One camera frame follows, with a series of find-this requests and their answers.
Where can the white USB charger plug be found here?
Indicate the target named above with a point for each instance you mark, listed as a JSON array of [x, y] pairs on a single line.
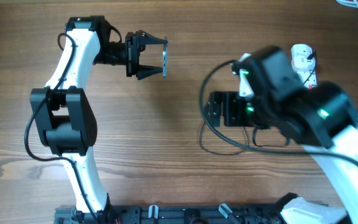
[[303, 63]]

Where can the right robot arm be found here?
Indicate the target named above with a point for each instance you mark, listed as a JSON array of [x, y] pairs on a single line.
[[322, 120]]

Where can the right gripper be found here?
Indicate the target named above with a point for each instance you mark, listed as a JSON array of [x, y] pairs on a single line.
[[232, 99]]

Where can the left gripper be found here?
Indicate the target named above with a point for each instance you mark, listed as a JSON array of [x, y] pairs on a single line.
[[142, 71]]

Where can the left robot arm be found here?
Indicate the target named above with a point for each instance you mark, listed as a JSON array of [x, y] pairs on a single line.
[[63, 116]]

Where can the white power strip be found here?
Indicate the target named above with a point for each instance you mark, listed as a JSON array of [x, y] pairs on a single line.
[[309, 77]]

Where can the smartphone with teal screen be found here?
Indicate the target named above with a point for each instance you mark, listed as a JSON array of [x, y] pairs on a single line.
[[165, 48]]

